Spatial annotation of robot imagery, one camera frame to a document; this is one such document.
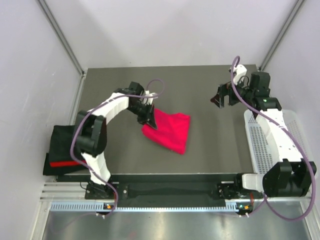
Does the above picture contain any red t shirt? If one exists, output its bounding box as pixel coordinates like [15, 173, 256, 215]
[141, 108, 191, 155]

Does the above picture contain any slotted grey cable duct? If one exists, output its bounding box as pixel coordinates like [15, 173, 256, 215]
[50, 201, 252, 213]

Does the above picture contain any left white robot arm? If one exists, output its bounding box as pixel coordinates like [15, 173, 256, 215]
[69, 81, 160, 199]

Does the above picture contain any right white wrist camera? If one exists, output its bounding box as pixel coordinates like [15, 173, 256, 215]
[229, 64, 247, 85]

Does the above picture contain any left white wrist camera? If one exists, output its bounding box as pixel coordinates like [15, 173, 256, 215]
[142, 90, 158, 105]

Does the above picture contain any left aluminium frame post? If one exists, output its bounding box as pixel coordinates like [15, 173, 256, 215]
[34, 0, 87, 76]

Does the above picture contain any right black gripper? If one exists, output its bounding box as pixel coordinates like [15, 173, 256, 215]
[210, 75, 254, 109]

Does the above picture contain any aluminium frame post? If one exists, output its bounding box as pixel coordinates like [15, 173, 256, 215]
[34, 0, 87, 76]
[257, 0, 306, 71]

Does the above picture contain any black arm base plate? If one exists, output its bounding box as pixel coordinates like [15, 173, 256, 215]
[84, 173, 263, 207]

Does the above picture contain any folded black shirt stack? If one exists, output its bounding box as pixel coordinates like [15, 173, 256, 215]
[42, 125, 87, 176]

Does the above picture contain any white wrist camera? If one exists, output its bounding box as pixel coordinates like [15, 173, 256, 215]
[142, 90, 158, 105]
[229, 64, 247, 85]

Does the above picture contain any white perforated plastic basket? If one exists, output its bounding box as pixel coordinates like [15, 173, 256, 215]
[244, 109, 314, 174]

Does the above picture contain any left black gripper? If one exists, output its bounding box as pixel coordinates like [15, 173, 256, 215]
[127, 101, 157, 130]

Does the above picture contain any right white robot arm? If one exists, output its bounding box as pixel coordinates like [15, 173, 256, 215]
[210, 68, 312, 198]

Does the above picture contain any right aluminium frame post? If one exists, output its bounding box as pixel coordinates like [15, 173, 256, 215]
[257, 0, 306, 71]

